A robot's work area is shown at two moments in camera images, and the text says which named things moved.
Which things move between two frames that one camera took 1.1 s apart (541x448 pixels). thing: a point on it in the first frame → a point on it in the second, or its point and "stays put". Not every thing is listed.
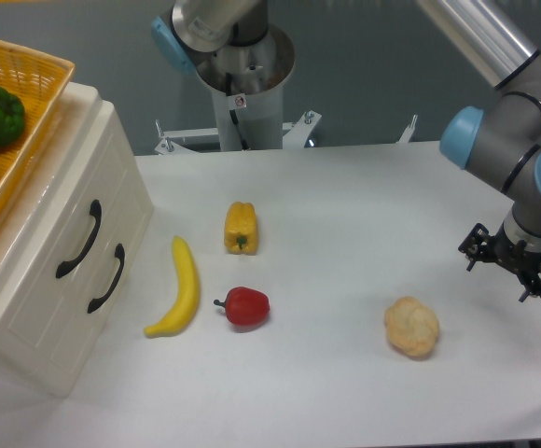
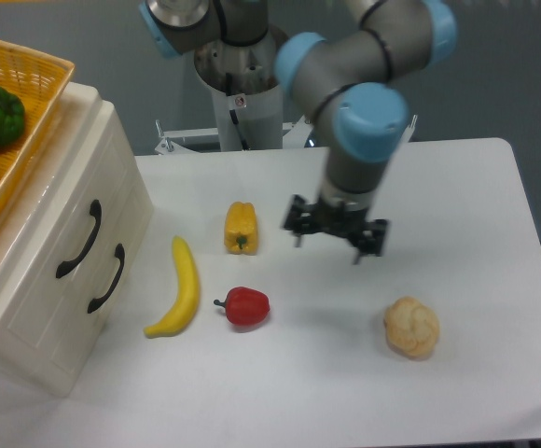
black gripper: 520,260 → 337,220
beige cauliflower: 412,328 stays put
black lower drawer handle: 119,253 stays put
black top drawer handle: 95,209 stays put
